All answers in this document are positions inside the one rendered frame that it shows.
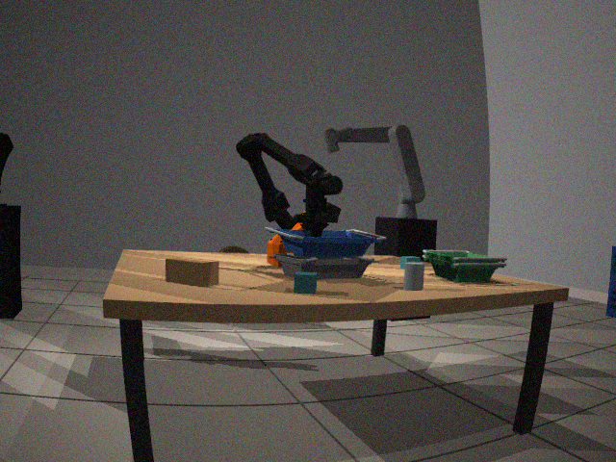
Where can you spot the teal cube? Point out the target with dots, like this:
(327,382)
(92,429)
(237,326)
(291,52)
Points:
(408,259)
(305,282)

